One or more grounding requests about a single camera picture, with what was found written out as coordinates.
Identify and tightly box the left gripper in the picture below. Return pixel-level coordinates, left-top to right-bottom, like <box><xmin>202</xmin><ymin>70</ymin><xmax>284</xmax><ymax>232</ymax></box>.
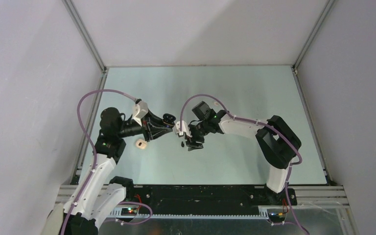
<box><xmin>116</xmin><ymin>108</ymin><xmax>172</xmax><ymax>142</ymax></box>

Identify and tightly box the black earbud charging case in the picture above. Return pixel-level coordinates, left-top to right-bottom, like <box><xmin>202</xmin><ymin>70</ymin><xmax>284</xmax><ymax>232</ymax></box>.
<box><xmin>162</xmin><ymin>113</ymin><xmax>176</xmax><ymax>127</ymax></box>

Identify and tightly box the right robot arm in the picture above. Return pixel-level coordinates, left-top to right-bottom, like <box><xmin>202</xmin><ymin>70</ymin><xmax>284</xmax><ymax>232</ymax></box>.
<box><xmin>174</xmin><ymin>101</ymin><xmax>302</xmax><ymax>205</ymax></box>

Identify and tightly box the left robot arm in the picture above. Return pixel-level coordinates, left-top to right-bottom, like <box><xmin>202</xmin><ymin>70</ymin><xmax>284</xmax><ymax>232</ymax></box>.
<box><xmin>59</xmin><ymin>102</ymin><xmax>176</xmax><ymax>235</ymax></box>

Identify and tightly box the white earbud charging case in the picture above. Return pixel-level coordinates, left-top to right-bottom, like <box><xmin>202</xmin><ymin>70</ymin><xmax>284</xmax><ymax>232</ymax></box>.
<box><xmin>135</xmin><ymin>139</ymin><xmax>148</xmax><ymax>150</ymax></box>

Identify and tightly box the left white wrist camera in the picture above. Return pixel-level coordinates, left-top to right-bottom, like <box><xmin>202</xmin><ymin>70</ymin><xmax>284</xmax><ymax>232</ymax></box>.
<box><xmin>132</xmin><ymin>100</ymin><xmax>149</xmax><ymax>126</ymax></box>

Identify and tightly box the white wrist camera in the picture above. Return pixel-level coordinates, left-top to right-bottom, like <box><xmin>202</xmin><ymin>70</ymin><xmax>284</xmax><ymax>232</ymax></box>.
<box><xmin>132</xmin><ymin>100</ymin><xmax>149</xmax><ymax>126</ymax></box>
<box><xmin>173</xmin><ymin>120</ymin><xmax>187</xmax><ymax>137</ymax></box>

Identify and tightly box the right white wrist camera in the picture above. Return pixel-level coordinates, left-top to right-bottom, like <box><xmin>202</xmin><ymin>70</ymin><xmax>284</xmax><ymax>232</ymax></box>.
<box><xmin>173</xmin><ymin>120</ymin><xmax>187</xmax><ymax>137</ymax></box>

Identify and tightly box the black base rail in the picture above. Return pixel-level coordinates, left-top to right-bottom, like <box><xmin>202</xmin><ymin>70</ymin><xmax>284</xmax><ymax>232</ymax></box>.
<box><xmin>126</xmin><ymin>185</ymin><xmax>297</xmax><ymax>216</ymax></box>

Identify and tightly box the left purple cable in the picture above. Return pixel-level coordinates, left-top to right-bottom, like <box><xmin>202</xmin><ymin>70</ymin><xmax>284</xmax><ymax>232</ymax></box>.
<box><xmin>60</xmin><ymin>89</ymin><xmax>141</xmax><ymax>235</ymax></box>

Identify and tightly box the aluminium frame rail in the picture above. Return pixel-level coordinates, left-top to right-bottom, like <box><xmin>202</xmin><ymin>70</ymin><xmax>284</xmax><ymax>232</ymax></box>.
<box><xmin>55</xmin><ymin>184</ymin><xmax>351</xmax><ymax>221</ymax></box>

